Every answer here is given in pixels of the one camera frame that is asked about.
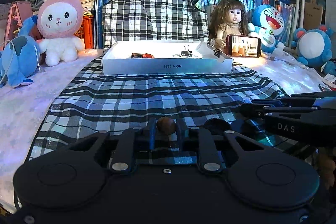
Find brown oval nut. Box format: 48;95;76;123
157;117;176;136

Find person's right hand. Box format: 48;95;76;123
317;147;335;190

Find blue round plush right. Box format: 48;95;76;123
291;25;335;76

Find white shallow cardboard box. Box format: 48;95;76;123
102;40;233;75

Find black binder clip in box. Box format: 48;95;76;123
173;44;201;59

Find black binder clip on rim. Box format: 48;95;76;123
212;46;222;58

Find red cased smartphone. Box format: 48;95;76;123
226;35;261;58

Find blue Doraemon plush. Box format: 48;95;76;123
248;5;284;55

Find red plastic crate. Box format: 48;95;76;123
75;14;94;49

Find brown haired baby doll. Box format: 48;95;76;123
209;0;248;51

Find black white plaid cloth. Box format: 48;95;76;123
27;0;286;160

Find blue plush toy left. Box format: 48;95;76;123
1;15;41;88

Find white plastic pipe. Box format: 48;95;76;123
290;0;305;39

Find pink white bunny plush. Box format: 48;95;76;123
37;0;85;67

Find blue standing books left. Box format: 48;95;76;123
94;0;110;49

